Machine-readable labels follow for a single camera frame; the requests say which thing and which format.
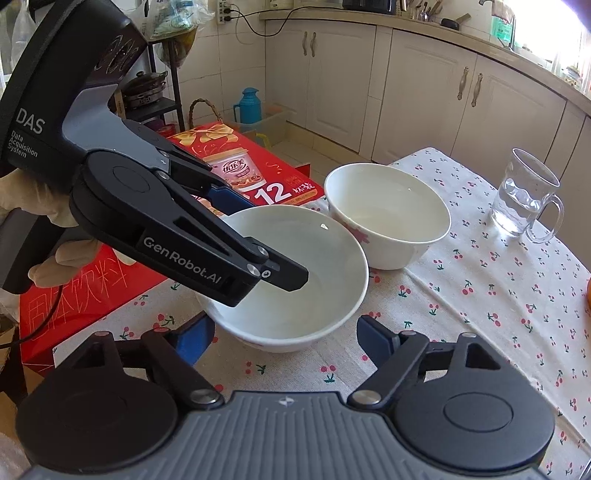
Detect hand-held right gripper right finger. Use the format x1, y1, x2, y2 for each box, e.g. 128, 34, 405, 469
346, 314, 505, 409

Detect red drink carton box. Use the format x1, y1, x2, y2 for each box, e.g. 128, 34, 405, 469
18, 122, 325, 370

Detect kitchen utensil holder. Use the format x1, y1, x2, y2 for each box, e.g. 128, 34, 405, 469
399, 0, 445, 22

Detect person's left hand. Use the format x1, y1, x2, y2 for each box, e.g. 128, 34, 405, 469
0, 167, 103, 289

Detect clear plastic bag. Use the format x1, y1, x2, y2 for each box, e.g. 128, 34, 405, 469
151, 0, 219, 41

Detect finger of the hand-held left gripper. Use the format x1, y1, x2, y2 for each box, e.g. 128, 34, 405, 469
134, 171, 310, 308
121, 117, 256, 217

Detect white kitchen cabinets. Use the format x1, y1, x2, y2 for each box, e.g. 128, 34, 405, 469
264, 9, 591, 197

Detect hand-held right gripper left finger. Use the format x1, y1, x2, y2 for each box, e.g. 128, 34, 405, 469
53, 311, 227, 412

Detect woven basket with handle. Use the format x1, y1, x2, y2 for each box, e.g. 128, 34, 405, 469
187, 98, 223, 134

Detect black cooking pot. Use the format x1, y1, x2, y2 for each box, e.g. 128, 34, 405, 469
120, 69, 169, 110

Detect glass mug with water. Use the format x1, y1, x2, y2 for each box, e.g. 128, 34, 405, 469
490, 148, 565, 246

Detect small black frying pan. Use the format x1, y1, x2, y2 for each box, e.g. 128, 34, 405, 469
440, 13, 473, 31

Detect green dish soap bottle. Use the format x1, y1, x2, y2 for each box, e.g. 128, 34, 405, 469
490, 6, 517, 49

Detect black metal rack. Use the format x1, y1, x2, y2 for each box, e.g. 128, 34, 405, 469
115, 37, 186, 136

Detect cherry print tablecloth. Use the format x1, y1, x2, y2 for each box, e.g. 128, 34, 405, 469
46, 147, 591, 480

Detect black cable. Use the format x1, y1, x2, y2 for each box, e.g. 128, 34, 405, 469
0, 277, 63, 349

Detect teal thermos jug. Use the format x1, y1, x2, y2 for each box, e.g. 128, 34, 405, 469
233, 87, 262, 126

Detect white bowl pink flower print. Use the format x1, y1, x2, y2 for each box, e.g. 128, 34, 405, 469
196, 204, 369, 354
323, 162, 452, 271

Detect clear plastic bin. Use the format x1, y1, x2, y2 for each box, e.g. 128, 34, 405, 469
239, 103, 295, 149

